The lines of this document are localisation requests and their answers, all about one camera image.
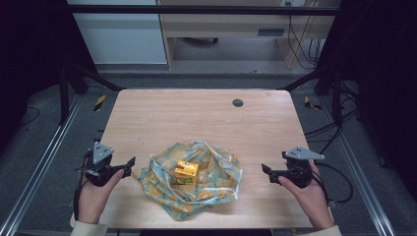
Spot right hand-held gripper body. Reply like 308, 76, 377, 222
280, 145, 327, 190

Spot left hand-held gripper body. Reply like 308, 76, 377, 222
78, 141, 126, 188

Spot green orange-print cloth bag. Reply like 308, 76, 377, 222
132, 140, 244, 222

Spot person's right hand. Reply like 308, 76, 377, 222
277, 159, 336, 231

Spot person's left hand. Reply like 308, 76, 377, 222
76, 168, 126, 226

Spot yellow carton box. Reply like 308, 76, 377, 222
173, 159, 201, 187

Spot person's left cream sleeve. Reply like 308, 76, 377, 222
70, 219, 109, 236

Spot person's cream sleeve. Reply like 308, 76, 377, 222
306, 224, 343, 236
70, 219, 109, 236

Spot person's right cream sleeve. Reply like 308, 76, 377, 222
306, 224, 343, 236

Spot yellow black tape strip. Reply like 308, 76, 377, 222
303, 95, 323, 112
93, 93, 108, 113

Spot dark curtain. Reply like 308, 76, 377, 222
0, 0, 98, 146
316, 0, 417, 195

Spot white cabinet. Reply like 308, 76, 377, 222
66, 0, 168, 65

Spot light wooden desk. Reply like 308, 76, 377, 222
156, 0, 342, 71

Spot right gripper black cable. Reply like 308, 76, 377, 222
311, 170, 330, 207

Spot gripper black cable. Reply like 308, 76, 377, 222
73, 148, 93, 222
311, 170, 330, 207

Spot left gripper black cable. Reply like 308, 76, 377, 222
73, 148, 93, 222

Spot black looped floor cable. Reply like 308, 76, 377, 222
317, 161, 355, 205

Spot black floor cable bundle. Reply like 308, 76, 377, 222
304, 82, 361, 159

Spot aluminium floor rail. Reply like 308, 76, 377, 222
0, 93, 84, 236
319, 95, 398, 236

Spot black metal frame stand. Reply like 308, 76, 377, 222
278, 62, 344, 128
58, 61, 128, 126

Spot thin black floor cable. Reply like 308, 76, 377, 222
13, 105, 41, 128

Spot black hanging desk cables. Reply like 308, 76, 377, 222
286, 1, 325, 71

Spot black horizontal frame bar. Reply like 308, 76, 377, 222
64, 4, 340, 17

